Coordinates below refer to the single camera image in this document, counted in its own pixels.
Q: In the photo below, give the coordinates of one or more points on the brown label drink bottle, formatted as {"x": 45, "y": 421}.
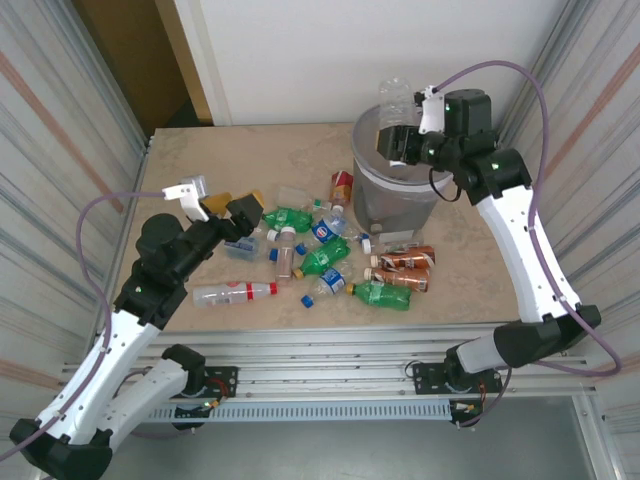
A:
{"x": 405, "y": 257}
{"x": 400, "y": 277}

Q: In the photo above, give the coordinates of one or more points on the clear plastic bin liner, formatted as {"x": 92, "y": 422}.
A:
{"x": 370, "y": 150}

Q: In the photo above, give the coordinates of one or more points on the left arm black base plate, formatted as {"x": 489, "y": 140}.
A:
{"x": 225, "y": 380}

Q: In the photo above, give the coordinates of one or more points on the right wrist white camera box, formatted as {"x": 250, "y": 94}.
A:
{"x": 430, "y": 112}

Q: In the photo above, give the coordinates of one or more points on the grey mesh waste bin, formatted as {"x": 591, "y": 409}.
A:
{"x": 390, "y": 215}

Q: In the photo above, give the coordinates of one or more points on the white door frame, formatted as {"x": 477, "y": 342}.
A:
{"x": 202, "y": 50}

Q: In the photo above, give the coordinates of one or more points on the crushed clear bottle blue label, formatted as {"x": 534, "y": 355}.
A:
{"x": 242, "y": 248}

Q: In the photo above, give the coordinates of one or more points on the clear bottle red label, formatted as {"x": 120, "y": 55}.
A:
{"x": 250, "y": 292}

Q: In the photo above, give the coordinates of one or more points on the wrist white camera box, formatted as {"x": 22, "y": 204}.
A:
{"x": 430, "y": 112}
{"x": 192, "y": 200}

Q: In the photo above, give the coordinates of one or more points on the pink-brown drink bottle white cap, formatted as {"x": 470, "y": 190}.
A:
{"x": 285, "y": 257}

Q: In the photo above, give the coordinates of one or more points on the brown wooden door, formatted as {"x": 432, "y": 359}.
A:
{"x": 125, "y": 50}

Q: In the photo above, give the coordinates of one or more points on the clear bottle Pepsi blue label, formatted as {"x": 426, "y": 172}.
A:
{"x": 322, "y": 231}

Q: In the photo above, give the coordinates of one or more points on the aluminium frame rails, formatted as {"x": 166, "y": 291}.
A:
{"x": 325, "y": 350}

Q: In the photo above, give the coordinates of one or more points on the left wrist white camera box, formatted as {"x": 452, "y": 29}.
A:
{"x": 192, "y": 200}

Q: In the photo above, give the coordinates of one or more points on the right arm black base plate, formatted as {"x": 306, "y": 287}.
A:
{"x": 430, "y": 375}

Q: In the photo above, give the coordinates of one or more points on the clear bottle white cap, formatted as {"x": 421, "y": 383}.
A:
{"x": 395, "y": 100}
{"x": 272, "y": 235}

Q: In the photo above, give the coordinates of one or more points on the yellow power connector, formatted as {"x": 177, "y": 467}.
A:
{"x": 467, "y": 407}
{"x": 214, "y": 403}

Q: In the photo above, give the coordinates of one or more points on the green plastic soda bottle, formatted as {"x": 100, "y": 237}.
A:
{"x": 322, "y": 256}
{"x": 287, "y": 219}
{"x": 382, "y": 295}

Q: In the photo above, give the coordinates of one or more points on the clear water bottle blue label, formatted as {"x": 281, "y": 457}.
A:
{"x": 332, "y": 281}

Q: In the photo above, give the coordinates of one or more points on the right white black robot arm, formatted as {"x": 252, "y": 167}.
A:
{"x": 525, "y": 250}

